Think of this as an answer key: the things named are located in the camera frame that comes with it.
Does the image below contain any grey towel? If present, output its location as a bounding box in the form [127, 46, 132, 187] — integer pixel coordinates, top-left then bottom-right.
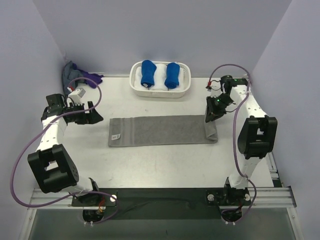
[108, 115, 218, 148]

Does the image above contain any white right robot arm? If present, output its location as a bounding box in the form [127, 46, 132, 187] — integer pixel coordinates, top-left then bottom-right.
[205, 75, 278, 205]

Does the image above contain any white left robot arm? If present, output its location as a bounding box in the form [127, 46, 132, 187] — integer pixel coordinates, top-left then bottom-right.
[27, 90, 103, 206]

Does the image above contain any purple cloth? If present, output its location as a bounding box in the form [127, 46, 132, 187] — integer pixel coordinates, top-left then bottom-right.
[80, 70, 104, 89]

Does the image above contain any blue grey cloth pile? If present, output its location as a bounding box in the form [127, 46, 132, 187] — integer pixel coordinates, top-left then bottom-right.
[61, 60, 83, 96]

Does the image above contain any right blue rolled towel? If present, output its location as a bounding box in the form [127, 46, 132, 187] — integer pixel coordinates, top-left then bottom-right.
[164, 62, 180, 89]

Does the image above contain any blue rolled towel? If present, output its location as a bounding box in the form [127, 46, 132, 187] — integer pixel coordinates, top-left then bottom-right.
[140, 60, 157, 88]
[164, 62, 180, 89]

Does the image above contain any left blue rolled towel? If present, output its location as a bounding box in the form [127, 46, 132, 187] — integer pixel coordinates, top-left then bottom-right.
[140, 60, 157, 88]

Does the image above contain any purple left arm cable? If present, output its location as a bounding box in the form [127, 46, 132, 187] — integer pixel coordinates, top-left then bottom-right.
[10, 77, 120, 224]

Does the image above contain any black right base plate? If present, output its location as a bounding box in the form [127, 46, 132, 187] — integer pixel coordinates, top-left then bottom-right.
[205, 188, 252, 207]

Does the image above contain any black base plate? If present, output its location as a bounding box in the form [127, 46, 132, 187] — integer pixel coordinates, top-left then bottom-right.
[205, 188, 252, 207]
[71, 193, 116, 207]

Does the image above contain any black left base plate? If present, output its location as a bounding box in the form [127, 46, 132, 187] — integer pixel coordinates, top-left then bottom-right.
[71, 193, 116, 207]

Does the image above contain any aluminium right side rail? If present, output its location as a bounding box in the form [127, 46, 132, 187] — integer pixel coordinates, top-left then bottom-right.
[265, 152, 284, 188]

